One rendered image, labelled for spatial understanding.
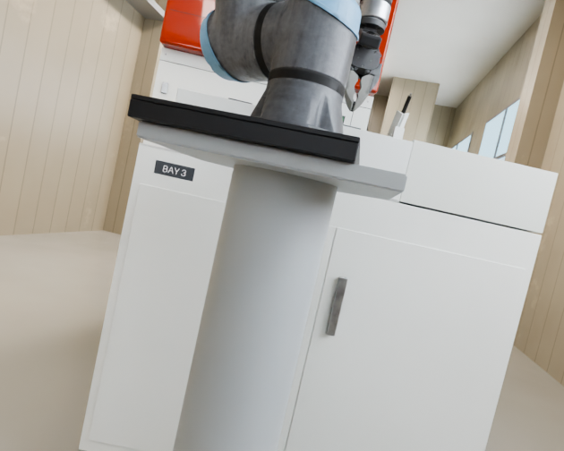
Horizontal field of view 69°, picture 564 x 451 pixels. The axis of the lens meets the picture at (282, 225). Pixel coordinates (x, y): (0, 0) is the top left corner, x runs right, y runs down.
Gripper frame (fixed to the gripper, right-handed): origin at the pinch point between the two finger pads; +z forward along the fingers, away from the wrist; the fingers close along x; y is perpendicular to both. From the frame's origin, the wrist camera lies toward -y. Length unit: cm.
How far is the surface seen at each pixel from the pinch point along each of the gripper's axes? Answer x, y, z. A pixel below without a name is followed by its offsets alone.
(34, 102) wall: 215, 238, -7
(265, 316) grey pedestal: 11, -44, 42
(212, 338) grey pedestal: 18, -42, 47
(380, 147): -7.6, -4.1, 8.9
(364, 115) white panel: -14, 58, -12
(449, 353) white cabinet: -35, -4, 53
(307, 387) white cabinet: -4, -4, 68
